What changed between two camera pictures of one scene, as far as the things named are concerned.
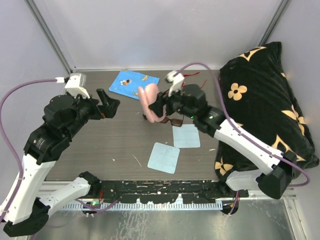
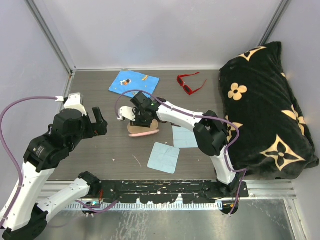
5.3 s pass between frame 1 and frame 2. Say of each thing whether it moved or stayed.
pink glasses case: moved
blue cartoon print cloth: stayed
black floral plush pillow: stayed
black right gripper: moved
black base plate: stayed
